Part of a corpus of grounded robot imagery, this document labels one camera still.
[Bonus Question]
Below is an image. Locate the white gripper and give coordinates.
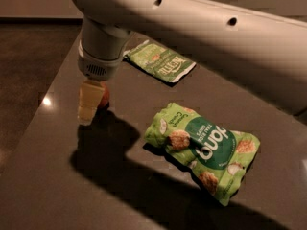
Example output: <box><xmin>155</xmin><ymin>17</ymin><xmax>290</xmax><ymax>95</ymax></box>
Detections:
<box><xmin>78</xmin><ymin>17</ymin><xmax>132</xmax><ymax>126</ymax></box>

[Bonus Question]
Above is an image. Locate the red apple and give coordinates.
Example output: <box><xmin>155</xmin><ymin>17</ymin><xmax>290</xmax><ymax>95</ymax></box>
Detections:
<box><xmin>98</xmin><ymin>82</ymin><xmax>110</xmax><ymax>108</ymax></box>

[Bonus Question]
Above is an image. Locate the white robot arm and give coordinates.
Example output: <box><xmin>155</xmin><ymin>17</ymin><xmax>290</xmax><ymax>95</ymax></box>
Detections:
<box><xmin>72</xmin><ymin>0</ymin><xmax>307</xmax><ymax>123</ymax></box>

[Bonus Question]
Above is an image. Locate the green Kettle chips bag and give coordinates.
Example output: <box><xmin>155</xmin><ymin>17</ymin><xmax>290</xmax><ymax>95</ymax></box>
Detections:
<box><xmin>124</xmin><ymin>40</ymin><xmax>196</xmax><ymax>83</ymax></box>

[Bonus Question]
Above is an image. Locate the green Pang rice chips bag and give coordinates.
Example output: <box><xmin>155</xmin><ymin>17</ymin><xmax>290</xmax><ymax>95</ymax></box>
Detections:
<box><xmin>145</xmin><ymin>103</ymin><xmax>260</xmax><ymax>206</ymax></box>

